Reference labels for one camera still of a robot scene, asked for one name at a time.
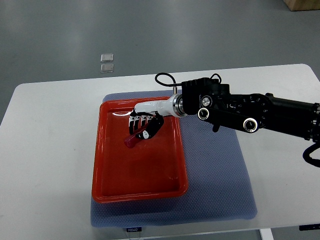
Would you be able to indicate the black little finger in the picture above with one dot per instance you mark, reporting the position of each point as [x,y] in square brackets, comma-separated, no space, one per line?
[131,122]

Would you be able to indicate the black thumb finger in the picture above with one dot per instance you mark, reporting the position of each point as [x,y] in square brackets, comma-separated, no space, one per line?
[153,126]

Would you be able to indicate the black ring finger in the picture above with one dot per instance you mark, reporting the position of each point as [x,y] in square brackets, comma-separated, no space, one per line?
[136,122]

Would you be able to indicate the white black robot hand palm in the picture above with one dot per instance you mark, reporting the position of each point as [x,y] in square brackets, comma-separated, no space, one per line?
[162,107]

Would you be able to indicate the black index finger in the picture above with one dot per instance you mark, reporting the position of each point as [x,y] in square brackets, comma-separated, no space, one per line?
[149,118]

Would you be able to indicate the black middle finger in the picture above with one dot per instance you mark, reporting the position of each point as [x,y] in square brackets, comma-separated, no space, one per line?
[143,120]

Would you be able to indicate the red pepper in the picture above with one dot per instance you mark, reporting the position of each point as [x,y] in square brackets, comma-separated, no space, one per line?
[133,140]

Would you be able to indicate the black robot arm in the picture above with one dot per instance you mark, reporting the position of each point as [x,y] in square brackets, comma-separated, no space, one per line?
[211,101]

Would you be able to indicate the red plastic tray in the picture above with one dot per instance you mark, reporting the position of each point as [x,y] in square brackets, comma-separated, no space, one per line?
[152,169]

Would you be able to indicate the upper floor metal plate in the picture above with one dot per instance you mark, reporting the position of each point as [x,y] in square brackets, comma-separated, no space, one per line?
[106,57]

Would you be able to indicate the blue mesh mat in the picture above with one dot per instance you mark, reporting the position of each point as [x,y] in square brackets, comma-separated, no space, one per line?
[219,186]

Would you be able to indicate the black table label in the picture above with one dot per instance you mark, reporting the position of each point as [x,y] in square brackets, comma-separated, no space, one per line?
[133,229]

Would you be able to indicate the white table leg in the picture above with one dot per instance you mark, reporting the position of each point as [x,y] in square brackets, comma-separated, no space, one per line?
[266,234]

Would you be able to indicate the wooden box corner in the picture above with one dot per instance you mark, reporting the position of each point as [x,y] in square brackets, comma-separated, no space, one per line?
[302,5]

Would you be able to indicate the black table control panel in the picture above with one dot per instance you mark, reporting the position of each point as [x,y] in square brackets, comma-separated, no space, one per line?
[309,227]

